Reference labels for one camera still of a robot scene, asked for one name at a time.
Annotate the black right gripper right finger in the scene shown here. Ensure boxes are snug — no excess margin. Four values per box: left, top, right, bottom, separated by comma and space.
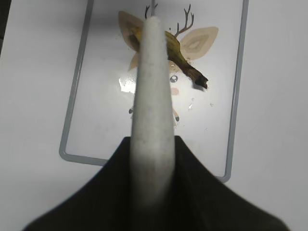
169, 136, 288, 231

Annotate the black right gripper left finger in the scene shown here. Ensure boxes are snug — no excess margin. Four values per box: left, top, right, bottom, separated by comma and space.
24, 137, 131, 231

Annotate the white handled knife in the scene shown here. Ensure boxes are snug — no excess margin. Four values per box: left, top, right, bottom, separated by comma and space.
129, 16, 175, 212

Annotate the yellow banana piece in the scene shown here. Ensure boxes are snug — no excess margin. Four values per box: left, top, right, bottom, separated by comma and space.
131, 26, 209, 91

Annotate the white deer cutting board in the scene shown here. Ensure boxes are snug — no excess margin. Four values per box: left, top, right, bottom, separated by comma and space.
59, 0, 249, 183

